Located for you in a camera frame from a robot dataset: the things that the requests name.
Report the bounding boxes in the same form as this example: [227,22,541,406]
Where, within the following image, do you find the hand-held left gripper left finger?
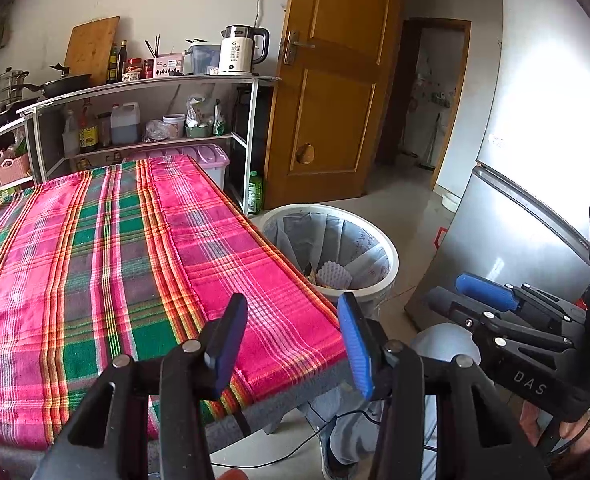
[30,292,250,480]

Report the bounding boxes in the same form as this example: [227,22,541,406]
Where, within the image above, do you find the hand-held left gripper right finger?
[336,292,550,480]

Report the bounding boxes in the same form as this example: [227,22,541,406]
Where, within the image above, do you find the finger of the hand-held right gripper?
[426,285,576,357]
[455,271,588,325]

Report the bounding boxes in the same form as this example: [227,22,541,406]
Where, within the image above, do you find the white waste bin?
[259,203,400,318]

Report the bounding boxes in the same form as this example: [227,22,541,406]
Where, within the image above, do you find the person's right hand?
[519,400,590,456]

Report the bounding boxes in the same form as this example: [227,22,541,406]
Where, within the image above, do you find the clear bin liner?
[267,212,390,291]

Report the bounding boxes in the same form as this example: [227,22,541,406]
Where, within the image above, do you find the pink green plaid tablecloth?
[0,155,348,453]

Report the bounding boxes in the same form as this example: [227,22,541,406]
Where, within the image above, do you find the silver refrigerator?
[404,0,590,331]

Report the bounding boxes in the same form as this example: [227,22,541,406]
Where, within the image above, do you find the green soda bottle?
[245,170,264,216]

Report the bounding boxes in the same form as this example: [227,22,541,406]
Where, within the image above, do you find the pink lid storage box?
[125,142,230,191]

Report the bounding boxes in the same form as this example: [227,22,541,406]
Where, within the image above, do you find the wooden door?
[264,0,406,210]

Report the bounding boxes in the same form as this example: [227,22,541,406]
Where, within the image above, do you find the white plastic tub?
[162,114,186,140]

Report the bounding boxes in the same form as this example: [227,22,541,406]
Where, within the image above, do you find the crumpled clear plastic bag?
[141,119,168,143]

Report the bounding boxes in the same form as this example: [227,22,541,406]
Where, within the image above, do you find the white food bags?
[185,94,216,128]

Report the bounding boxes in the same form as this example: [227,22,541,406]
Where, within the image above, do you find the white jerrycan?
[110,102,142,145]

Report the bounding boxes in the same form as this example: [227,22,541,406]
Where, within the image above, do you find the cooking oil bottle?
[77,99,100,153]

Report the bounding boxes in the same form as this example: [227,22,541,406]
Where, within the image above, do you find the clear plastic bottle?
[62,109,80,157]

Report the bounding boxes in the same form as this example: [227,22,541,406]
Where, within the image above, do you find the pink plastic basket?
[0,152,30,186]

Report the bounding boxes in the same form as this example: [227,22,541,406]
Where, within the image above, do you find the white kitchen shelf unit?
[17,75,282,211]

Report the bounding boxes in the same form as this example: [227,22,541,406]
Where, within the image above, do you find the pink utensil holder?
[152,52,186,78]

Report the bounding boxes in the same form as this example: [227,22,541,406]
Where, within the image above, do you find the clear water filter jug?
[187,42,222,75]

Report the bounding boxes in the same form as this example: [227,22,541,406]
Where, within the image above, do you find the white electric kettle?
[217,25,270,76]

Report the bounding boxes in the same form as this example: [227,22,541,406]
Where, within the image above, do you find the black frying pan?
[22,64,93,100]

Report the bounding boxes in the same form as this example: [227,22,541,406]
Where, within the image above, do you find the wooden cutting board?
[64,16,120,86]

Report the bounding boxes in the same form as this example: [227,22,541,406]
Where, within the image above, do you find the stainless steamer pot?
[0,67,30,113]

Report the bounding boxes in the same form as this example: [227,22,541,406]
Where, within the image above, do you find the metal door handle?
[281,30,316,66]

